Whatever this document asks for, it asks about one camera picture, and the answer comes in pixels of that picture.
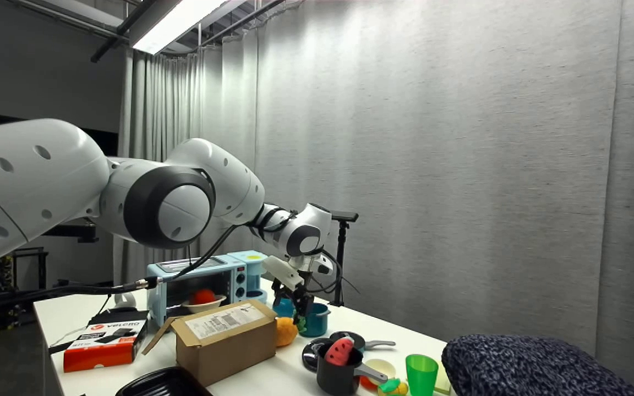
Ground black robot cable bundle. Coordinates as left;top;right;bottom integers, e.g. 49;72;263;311
0;223;242;314

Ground red toy in microwave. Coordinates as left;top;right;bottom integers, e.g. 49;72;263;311
188;287;220;307

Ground small dark frying pan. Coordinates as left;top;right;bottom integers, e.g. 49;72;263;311
325;329;400;355

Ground dark blue speckled cushion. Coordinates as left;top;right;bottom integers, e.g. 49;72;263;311
441;332;634;396

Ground brown cardboard box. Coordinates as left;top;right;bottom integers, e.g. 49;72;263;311
138;297;279;390

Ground black round pan with lid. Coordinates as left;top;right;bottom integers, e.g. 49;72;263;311
299;336;328;375

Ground yellow-green toy plate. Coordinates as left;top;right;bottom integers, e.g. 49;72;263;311
376;375;411;396

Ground orange pineapple plushie green leaves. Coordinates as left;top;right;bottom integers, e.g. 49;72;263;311
274;314;301;351

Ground green plastic cup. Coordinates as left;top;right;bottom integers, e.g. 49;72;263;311
404;352;441;396

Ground black boom bar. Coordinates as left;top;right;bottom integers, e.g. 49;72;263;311
41;220;102;247

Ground teal kettle grey handle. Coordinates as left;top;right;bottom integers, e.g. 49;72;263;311
270;289;301;320

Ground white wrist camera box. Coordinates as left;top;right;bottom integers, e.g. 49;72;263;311
260;254;307;292

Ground black equipment rack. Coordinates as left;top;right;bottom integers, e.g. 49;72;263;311
0;247;51;336

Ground ceiling light strip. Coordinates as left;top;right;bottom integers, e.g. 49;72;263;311
129;0;232;58

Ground teal toy pot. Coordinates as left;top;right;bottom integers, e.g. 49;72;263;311
295;301;333;339

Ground black plate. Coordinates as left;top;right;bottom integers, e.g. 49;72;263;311
115;366;215;396

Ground light blue toy microwave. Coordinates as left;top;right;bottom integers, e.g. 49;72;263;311
145;249;270;332

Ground black camera tripod stand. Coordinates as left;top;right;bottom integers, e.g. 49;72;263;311
321;209;361;309

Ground small white object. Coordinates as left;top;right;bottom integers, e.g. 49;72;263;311
113;289;138;311

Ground red watermelon slice toy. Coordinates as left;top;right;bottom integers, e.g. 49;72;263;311
321;332;360;369

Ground red and black box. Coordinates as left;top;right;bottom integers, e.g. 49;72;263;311
61;320;147;375

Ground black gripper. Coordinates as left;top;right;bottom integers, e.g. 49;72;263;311
277;279;317;335

